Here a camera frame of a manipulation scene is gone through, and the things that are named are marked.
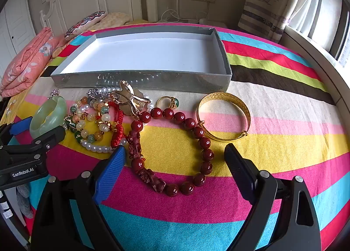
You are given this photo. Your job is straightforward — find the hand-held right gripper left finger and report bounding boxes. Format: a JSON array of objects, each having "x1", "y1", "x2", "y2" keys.
[{"x1": 31, "y1": 146, "x2": 128, "y2": 251}]

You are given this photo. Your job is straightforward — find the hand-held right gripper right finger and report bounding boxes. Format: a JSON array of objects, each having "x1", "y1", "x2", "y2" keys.
[{"x1": 224, "y1": 143, "x2": 322, "y2": 251}]

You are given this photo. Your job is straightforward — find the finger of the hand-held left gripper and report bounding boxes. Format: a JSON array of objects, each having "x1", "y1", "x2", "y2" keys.
[
  {"x1": 0, "y1": 117, "x2": 33, "y2": 145},
  {"x1": 16, "y1": 126, "x2": 66, "y2": 159}
]

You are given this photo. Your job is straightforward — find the green jade bangle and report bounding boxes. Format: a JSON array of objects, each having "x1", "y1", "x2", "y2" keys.
[{"x1": 29, "y1": 96, "x2": 68, "y2": 139}]

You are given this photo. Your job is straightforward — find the multicoloured bead bracelet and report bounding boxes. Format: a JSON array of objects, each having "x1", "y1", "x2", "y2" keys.
[{"x1": 63, "y1": 97, "x2": 123, "y2": 144}]

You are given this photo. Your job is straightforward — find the red cord bracelet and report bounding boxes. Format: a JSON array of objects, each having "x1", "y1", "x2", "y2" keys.
[{"x1": 108, "y1": 101, "x2": 128, "y2": 149}]

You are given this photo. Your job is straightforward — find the gold bangle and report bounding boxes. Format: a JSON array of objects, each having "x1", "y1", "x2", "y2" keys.
[{"x1": 197, "y1": 92, "x2": 251, "y2": 142}]

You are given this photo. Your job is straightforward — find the silver pearl brooch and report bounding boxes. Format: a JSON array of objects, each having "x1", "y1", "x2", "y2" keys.
[{"x1": 87, "y1": 87, "x2": 103, "y2": 99}]

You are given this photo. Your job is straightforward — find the dark red bead bracelet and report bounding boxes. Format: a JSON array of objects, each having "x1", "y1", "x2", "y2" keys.
[{"x1": 128, "y1": 107, "x2": 214, "y2": 197}]

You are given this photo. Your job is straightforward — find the gold butterfly brooch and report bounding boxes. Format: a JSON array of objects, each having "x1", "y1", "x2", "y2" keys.
[{"x1": 111, "y1": 80, "x2": 152, "y2": 119}]

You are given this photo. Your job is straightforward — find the shallow grey cardboard box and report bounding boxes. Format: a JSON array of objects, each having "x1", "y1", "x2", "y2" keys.
[{"x1": 51, "y1": 27, "x2": 232, "y2": 93}]

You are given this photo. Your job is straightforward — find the blue grey cloth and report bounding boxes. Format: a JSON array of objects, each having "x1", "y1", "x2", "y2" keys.
[{"x1": 16, "y1": 184, "x2": 35, "y2": 219}]

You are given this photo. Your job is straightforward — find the colourful striped cloth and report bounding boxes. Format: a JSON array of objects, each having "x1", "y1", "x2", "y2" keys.
[{"x1": 0, "y1": 23, "x2": 350, "y2": 251}]

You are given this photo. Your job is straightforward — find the pink floral folded quilt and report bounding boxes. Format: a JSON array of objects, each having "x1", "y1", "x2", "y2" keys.
[{"x1": 0, "y1": 27, "x2": 66, "y2": 98}]

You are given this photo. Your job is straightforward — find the white wardrobe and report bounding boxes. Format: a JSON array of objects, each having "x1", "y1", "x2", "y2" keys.
[{"x1": 0, "y1": 0, "x2": 36, "y2": 77}]

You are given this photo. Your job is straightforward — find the embroidered pillow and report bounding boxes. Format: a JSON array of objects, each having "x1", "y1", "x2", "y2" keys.
[{"x1": 64, "y1": 11, "x2": 108, "y2": 39}]

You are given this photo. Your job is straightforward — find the pale yellow towel pillow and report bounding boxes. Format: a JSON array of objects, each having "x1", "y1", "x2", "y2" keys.
[{"x1": 93, "y1": 12, "x2": 132, "y2": 31}]

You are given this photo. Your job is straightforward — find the white window sill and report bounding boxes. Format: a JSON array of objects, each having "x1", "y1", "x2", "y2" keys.
[{"x1": 284, "y1": 26, "x2": 350, "y2": 104}]

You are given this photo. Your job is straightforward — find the white nightstand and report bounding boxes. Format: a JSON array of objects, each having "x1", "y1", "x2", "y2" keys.
[{"x1": 142, "y1": 18, "x2": 227, "y2": 28}]

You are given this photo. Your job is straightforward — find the striped printed curtain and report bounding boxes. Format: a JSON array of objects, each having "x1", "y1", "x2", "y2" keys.
[{"x1": 238, "y1": 0, "x2": 320, "y2": 44}]

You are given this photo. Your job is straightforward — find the white pearl necklace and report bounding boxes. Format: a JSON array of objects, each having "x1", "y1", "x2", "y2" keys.
[{"x1": 82, "y1": 87, "x2": 154, "y2": 154}]

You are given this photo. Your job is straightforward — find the gold ring with green stone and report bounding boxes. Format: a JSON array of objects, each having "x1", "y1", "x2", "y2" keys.
[{"x1": 156, "y1": 95, "x2": 181, "y2": 109}]

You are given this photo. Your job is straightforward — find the white cable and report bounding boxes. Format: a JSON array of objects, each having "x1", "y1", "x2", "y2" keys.
[{"x1": 161, "y1": 1, "x2": 211, "y2": 22}]

